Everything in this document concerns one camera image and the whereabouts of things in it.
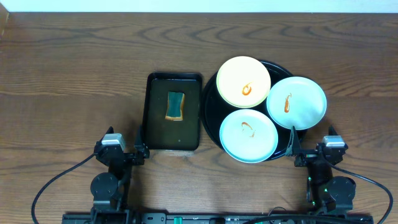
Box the pale green plate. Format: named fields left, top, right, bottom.
left=266, top=77, right=327, bottom=130

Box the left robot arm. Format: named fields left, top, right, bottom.
left=90, top=127, right=150, bottom=213

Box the yellow plate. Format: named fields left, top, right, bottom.
left=216, top=56, right=271, bottom=108

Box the light blue plate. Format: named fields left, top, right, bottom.
left=219, top=109, right=279, bottom=164

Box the round black tray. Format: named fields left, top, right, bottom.
left=200, top=60, right=292, bottom=161

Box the black rectangular water tray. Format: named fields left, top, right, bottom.
left=142, top=72, right=202, bottom=151

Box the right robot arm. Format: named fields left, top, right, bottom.
left=285, top=127, right=356, bottom=217

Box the green yellow sponge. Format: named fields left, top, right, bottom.
left=165, top=91, right=185, bottom=121

